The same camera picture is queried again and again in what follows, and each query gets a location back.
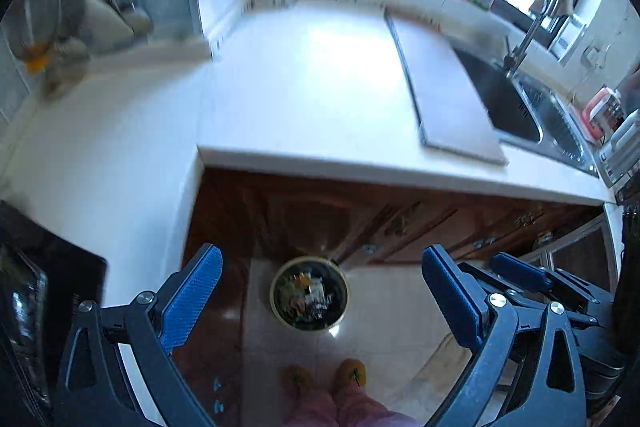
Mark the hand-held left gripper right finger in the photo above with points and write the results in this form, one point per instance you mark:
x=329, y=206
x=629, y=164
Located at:
x=450, y=302

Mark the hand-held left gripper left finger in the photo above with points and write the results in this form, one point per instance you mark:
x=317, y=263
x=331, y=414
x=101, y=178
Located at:
x=192, y=302

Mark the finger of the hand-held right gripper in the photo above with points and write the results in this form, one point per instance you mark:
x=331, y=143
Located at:
x=520, y=272
x=500, y=283

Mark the round trash can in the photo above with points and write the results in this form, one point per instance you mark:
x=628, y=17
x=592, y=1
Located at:
x=310, y=294

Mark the metal framed cabinet door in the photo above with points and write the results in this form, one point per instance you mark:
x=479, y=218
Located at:
x=585, y=252

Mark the person's right yellow slipper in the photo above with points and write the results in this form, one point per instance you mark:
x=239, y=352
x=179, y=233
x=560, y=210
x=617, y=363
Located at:
x=350, y=374

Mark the person's yellow slipper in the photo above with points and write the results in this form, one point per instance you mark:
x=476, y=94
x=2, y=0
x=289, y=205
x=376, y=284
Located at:
x=300, y=382
x=350, y=374

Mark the person's left yellow slipper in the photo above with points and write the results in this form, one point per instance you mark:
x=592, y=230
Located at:
x=300, y=382

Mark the wooden base cabinet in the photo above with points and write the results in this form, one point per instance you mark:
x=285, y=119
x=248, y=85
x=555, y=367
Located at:
x=300, y=217

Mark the pink trousers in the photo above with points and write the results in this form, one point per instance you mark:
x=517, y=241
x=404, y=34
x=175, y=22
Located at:
x=350, y=412

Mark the silver kitchen appliance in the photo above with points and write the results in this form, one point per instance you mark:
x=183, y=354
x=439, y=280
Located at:
x=622, y=152

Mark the black kitchen appliance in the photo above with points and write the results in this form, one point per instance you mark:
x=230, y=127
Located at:
x=30, y=282

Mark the stainless steel sink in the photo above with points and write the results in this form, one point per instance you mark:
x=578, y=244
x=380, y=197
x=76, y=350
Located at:
x=500, y=107

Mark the pink sponge rack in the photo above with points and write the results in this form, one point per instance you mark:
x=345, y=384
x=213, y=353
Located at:
x=600, y=112

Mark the brown cardboard sheet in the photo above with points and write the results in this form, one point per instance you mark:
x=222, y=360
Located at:
x=450, y=97

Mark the metal faucet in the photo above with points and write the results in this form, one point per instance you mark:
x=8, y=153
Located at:
x=525, y=37

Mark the small orange hanging item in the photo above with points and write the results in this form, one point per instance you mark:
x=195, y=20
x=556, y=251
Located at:
x=37, y=59

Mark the metal strainer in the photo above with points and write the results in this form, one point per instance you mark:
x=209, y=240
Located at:
x=30, y=22

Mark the white wall socket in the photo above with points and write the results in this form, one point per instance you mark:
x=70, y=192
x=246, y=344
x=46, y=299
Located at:
x=591, y=57

